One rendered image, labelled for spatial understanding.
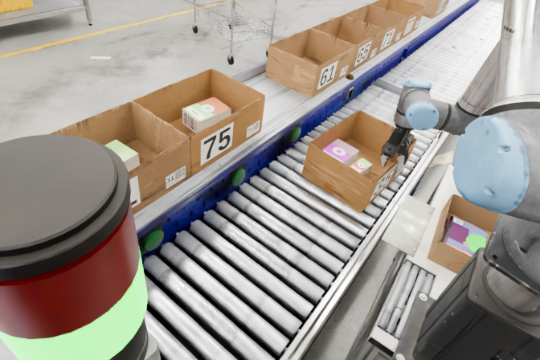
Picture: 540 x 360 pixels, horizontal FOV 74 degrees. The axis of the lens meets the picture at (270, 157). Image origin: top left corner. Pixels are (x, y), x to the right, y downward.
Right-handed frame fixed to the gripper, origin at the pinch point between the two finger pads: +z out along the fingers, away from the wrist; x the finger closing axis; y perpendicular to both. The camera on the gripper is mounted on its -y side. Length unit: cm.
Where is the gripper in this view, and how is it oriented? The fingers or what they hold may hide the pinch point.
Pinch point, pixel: (390, 168)
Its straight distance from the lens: 149.2
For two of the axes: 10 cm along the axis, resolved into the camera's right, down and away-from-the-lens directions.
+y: 6.0, -4.5, 6.6
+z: -0.4, 8.1, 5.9
